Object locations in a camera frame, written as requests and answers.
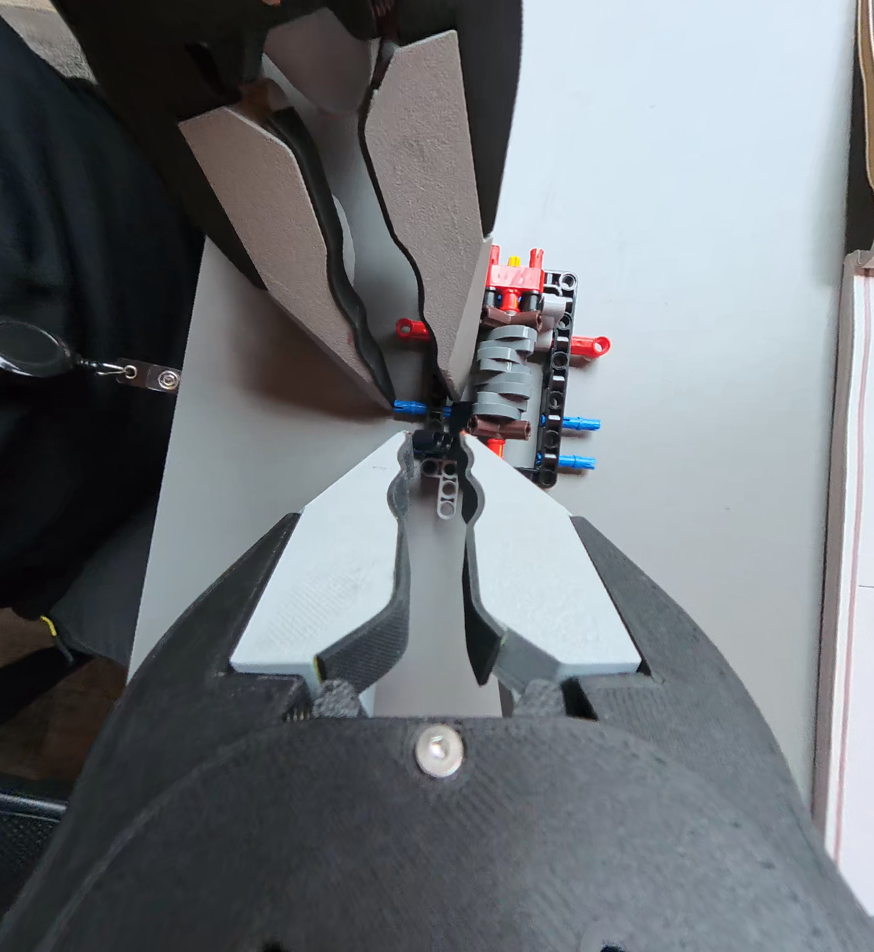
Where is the black office chair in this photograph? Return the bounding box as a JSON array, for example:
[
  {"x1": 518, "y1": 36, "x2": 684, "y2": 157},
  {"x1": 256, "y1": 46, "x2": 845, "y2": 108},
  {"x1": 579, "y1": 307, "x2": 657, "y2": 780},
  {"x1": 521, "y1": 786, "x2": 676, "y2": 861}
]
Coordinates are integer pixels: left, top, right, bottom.
[{"x1": 0, "y1": 777, "x2": 72, "y2": 940}]

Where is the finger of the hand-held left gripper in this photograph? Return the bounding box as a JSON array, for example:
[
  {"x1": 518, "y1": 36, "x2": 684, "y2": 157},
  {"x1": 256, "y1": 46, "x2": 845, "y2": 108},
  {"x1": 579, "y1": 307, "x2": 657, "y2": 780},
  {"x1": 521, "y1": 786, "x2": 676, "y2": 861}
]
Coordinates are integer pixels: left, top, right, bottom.
[
  {"x1": 361, "y1": 30, "x2": 495, "y2": 403},
  {"x1": 177, "y1": 103, "x2": 399, "y2": 415}
]

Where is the lego engine frame assembly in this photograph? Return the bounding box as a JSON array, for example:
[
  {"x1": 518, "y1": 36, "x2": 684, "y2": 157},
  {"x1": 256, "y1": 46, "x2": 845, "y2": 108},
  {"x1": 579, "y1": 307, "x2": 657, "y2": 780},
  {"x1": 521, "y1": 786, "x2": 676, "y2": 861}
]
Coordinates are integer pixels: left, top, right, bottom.
[{"x1": 392, "y1": 249, "x2": 613, "y2": 522}]

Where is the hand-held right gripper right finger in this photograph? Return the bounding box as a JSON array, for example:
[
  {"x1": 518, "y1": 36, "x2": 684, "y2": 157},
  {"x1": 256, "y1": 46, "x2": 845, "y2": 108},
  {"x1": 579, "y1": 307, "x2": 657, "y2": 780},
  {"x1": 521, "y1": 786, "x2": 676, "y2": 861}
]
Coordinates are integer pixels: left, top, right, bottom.
[{"x1": 459, "y1": 437, "x2": 648, "y2": 718}]

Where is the black badge reel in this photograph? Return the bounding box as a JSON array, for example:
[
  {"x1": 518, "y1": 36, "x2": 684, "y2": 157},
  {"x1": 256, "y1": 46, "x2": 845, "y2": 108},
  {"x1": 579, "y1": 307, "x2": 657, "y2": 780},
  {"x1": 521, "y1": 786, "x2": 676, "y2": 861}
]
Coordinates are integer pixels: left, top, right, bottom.
[
  {"x1": 95, "y1": 359, "x2": 185, "y2": 395},
  {"x1": 0, "y1": 314, "x2": 73, "y2": 378}
]

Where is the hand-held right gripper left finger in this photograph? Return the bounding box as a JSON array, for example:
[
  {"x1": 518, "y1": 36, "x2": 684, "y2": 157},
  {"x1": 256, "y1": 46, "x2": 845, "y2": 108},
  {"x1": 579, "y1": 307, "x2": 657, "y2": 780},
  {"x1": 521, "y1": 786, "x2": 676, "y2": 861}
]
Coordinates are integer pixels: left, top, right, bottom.
[{"x1": 227, "y1": 430, "x2": 416, "y2": 704}]

